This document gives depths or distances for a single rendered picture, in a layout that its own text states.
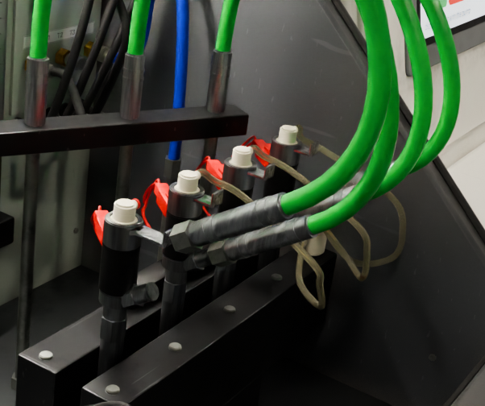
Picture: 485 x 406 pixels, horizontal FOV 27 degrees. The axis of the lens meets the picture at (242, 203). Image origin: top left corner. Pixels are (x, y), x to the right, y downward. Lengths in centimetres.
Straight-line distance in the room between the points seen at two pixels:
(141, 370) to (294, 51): 37
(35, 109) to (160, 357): 24
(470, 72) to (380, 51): 75
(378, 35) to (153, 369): 32
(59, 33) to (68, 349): 39
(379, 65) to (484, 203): 61
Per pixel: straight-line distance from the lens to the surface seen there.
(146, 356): 79
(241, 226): 66
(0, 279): 112
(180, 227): 70
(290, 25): 98
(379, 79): 59
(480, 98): 137
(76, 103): 100
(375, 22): 59
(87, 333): 81
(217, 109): 95
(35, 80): 86
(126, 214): 72
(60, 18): 106
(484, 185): 124
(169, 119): 92
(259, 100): 101
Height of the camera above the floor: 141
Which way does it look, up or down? 24 degrees down
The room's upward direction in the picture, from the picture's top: 8 degrees clockwise
